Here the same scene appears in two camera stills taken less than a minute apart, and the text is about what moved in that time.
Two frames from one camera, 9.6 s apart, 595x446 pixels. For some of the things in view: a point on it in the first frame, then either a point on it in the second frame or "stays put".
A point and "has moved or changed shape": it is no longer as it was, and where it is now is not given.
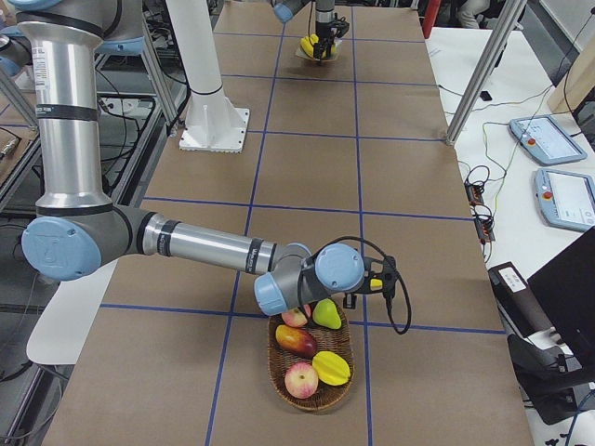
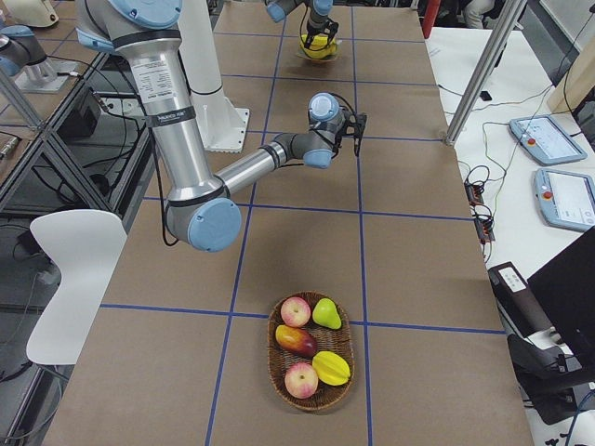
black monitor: x=564 y=292 stays put
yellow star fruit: x=331 y=369 stays put
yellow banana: x=376 y=283 has moved or changed shape
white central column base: x=213 y=123 stays put
